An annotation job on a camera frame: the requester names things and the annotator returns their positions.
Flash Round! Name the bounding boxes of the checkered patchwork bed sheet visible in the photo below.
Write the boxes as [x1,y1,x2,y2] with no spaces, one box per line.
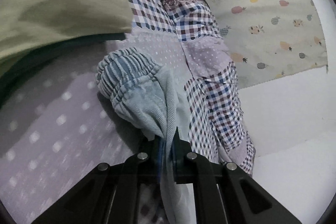
[1,0,191,223]

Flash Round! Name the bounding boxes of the checkered folded quilt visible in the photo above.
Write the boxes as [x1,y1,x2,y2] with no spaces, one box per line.
[162,0,256,175]

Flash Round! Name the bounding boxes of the light blue denim pants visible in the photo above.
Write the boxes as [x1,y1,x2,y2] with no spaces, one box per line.
[96,47,195,223]

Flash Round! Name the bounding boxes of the pineapple print wall cloth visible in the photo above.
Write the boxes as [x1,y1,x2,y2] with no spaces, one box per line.
[206,0,327,88]

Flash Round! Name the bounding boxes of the olive green cloth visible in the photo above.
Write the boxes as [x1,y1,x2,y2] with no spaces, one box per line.
[1,0,133,73]

